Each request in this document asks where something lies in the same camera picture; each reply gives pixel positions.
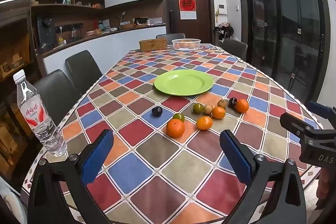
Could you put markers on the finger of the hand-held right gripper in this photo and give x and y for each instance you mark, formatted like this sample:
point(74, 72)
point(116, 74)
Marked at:
point(296, 123)
point(321, 108)

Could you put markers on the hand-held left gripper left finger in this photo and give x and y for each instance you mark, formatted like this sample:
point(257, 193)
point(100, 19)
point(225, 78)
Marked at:
point(97, 155)

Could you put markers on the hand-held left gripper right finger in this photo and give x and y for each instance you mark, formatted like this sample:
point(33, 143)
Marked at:
point(236, 158)

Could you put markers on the yellowish orange mandarin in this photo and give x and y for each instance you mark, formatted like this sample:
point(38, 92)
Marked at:
point(204, 123)

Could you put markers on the brown round fruit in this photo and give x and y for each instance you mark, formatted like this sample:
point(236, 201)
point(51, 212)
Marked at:
point(222, 103)
point(208, 109)

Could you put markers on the dark purple plum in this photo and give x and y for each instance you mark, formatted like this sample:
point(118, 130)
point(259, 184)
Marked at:
point(232, 102)
point(157, 111)

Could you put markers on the olive green fruit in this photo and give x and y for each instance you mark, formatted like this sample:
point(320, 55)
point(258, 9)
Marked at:
point(198, 108)

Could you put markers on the large orange mandarin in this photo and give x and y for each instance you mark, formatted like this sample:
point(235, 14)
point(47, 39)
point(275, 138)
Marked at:
point(175, 128)

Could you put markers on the yellow-green mandarin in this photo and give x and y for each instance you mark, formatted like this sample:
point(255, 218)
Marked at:
point(178, 116)

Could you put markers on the green plate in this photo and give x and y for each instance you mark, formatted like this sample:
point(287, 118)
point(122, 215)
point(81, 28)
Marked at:
point(183, 82)

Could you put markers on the person's right hand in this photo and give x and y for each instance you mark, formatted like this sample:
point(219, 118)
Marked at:
point(325, 187)

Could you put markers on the colourful checkered tablecloth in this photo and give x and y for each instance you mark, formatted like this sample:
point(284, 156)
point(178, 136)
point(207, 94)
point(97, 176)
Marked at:
point(131, 171)

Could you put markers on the clear plastic water bottle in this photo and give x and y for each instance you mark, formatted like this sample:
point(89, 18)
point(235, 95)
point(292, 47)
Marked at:
point(39, 113)

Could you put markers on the dark grey chair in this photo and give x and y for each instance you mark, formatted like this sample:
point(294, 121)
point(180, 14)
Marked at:
point(55, 92)
point(235, 47)
point(82, 69)
point(170, 35)

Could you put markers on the black sliding glass door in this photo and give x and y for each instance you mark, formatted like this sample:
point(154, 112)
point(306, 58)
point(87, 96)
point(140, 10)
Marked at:
point(288, 29)

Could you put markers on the white counter cabinet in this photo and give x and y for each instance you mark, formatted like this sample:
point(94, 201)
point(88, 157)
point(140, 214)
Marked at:
point(105, 48)

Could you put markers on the pile of clothes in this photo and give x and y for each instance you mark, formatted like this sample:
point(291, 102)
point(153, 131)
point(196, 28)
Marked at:
point(224, 29)

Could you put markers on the small yellow bottle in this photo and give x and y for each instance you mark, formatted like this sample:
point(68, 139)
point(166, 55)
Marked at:
point(61, 41)

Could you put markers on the white plastic basket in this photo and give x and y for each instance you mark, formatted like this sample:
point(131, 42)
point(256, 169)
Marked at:
point(186, 47)

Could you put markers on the glass kettle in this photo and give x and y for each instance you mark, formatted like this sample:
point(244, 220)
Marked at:
point(75, 33)

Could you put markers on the wicker box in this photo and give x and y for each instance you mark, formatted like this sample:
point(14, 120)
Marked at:
point(153, 44)

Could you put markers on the black coffee machine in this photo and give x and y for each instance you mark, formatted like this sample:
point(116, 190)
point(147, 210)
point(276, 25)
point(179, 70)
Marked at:
point(46, 32)

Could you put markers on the white intercom panel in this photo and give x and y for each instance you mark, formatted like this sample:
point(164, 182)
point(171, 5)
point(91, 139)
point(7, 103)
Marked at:
point(223, 8)

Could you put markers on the white gooseneck lamp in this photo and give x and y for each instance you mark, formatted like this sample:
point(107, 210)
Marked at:
point(122, 16)

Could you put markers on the dark wooden door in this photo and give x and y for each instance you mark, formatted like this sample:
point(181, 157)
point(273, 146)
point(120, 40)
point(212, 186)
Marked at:
point(173, 3)

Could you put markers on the red and white wall calendar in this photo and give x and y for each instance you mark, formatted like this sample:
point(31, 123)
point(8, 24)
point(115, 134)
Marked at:
point(187, 3)

